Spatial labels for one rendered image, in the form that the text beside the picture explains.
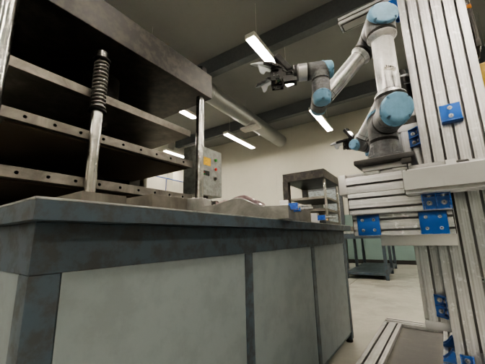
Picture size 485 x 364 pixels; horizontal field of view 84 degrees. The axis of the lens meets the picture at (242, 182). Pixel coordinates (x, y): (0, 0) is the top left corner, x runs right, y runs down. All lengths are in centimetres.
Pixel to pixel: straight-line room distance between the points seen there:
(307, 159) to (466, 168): 769
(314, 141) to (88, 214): 838
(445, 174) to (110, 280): 103
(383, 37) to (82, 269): 130
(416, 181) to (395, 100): 32
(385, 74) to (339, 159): 717
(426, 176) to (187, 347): 92
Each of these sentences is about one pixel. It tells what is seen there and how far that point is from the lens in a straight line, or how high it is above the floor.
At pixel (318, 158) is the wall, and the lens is 857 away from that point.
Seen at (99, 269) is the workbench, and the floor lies 67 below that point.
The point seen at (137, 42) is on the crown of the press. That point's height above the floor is 188.
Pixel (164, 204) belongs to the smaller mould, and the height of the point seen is 84.
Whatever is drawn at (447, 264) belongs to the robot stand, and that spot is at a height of 60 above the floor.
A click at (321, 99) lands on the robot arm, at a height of 128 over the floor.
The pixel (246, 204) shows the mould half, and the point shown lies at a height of 86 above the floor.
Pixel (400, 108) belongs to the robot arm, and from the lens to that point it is 120.
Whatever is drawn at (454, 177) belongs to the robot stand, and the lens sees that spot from 111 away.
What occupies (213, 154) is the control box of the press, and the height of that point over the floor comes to 143.
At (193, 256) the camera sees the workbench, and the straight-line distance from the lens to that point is 79.
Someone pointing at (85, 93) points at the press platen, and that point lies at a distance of 172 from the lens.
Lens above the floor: 73
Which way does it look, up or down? 12 degrees up
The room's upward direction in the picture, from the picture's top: 1 degrees counter-clockwise
